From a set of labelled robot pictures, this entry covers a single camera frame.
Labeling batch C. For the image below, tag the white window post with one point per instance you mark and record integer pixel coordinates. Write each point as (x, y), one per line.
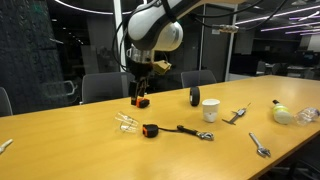
(117, 20)

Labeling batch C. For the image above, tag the black office chair base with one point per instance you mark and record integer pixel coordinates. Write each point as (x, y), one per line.
(301, 170)

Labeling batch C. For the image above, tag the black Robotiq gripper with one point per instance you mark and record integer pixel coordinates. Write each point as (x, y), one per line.
(141, 71)

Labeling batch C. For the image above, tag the grey office chair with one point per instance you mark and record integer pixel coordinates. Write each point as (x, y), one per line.
(198, 79)
(4, 103)
(106, 87)

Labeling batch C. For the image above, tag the white paper cup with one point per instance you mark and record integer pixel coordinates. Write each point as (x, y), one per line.
(211, 111)

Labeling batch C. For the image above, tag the metal vernier caliper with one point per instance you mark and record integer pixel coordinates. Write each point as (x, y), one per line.
(238, 114)

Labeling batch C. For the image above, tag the white paper door sign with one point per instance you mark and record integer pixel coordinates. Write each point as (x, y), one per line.
(215, 31)

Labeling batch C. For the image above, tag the black tape roll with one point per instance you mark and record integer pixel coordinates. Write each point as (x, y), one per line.
(194, 96)

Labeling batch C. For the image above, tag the silver adjustable wrench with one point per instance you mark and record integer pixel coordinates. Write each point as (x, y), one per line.
(259, 146)

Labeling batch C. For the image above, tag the orange and black tape measure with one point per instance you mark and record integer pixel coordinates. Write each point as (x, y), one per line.
(143, 103)

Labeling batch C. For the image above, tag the clear plastic cup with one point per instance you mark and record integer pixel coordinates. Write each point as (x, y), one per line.
(126, 122)

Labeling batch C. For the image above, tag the crumpled clear plastic bottle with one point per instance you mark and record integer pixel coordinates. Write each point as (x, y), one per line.
(307, 116)

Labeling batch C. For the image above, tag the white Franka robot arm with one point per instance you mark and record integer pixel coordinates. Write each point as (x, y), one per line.
(153, 23)

